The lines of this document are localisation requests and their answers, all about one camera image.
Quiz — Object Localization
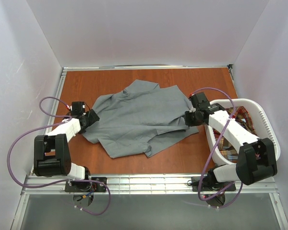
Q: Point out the white plastic laundry basket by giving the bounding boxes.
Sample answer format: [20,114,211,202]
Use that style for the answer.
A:
[204,98,281,165]

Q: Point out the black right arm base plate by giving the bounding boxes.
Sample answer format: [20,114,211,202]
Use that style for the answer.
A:
[187,176,236,192]

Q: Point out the aluminium frame rail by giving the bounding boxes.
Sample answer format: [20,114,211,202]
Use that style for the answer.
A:
[39,67,67,135]
[22,174,278,195]

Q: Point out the aluminium left frame rail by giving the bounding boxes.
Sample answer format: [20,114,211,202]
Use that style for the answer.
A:
[39,67,67,135]

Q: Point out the grey long sleeve shirt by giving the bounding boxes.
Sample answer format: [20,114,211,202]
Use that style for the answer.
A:
[83,80,199,159]

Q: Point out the aluminium front frame rail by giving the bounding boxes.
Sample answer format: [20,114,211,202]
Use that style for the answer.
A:
[22,174,278,195]

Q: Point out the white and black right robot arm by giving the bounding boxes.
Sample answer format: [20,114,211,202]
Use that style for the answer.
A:
[184,92,278,188]

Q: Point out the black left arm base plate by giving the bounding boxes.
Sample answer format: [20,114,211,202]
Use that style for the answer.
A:
[64,177,107,193]

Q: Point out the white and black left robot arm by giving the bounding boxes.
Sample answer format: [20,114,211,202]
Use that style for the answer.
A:
[34,101,99,180]

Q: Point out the red plaid shirt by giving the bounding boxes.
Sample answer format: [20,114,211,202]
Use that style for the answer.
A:
[217,106,257,163]

